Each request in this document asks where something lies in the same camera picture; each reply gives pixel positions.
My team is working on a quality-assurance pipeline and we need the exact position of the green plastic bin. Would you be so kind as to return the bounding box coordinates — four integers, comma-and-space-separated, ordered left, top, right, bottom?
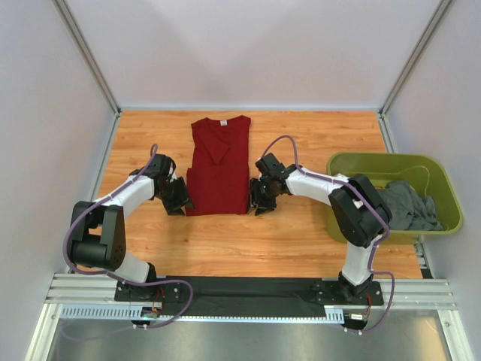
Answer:
327, 152, 463, 244

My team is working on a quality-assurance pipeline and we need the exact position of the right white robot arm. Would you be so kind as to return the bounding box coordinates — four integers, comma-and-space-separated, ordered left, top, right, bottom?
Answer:
250, 153, 392, 304

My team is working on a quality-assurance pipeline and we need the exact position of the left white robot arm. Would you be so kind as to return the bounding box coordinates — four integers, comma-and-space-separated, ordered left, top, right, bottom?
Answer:
62, 153, 193, 302

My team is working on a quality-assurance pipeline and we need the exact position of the left aluminium frame post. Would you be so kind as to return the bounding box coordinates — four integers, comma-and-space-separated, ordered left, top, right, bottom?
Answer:
52, 0, 121, 116

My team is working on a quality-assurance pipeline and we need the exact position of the right aluminium frame post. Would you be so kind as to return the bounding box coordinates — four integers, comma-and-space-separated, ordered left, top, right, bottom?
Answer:
379, 0, 454, 118

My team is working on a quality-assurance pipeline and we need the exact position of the aluminium frame post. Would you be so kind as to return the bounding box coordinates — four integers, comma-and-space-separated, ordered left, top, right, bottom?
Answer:
379, 0, 454, 118
52, 0, 121, 116

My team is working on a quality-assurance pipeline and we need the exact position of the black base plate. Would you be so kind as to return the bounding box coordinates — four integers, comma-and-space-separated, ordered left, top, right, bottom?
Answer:
113, 278, 190, 304
310, 279, 384, 306

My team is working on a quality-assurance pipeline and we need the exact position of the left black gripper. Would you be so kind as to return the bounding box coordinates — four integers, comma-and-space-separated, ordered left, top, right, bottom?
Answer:
156, 177, 195, 217

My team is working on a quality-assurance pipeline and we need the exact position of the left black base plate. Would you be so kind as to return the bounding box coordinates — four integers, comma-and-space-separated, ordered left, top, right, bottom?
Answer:
113, 278, 190, 304

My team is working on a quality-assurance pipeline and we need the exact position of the aluminium mounting rail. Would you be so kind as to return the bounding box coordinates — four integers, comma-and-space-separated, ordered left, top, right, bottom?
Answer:
45, 274, 457, 311

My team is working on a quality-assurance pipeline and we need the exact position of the grey t-shirt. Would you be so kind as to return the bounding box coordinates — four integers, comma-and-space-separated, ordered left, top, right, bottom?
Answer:
378, 180, 444, 231

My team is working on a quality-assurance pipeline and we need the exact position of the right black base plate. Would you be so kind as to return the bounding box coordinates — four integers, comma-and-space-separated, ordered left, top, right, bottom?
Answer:
310, 279, 384, 306

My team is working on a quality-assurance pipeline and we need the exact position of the black cloth strip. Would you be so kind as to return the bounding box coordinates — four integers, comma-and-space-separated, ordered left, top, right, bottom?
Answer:
184, 276, 325, 318

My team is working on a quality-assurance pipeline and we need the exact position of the red t-shirt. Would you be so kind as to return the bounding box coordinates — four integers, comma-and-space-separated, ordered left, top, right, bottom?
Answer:
186, 115, 251, 217

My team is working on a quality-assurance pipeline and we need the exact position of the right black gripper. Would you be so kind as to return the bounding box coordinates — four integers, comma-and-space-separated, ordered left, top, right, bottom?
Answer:
246, 178, 278, 217

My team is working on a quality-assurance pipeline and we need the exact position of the slotted cable duct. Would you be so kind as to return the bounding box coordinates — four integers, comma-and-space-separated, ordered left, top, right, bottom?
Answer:
59, 305, 344, 325

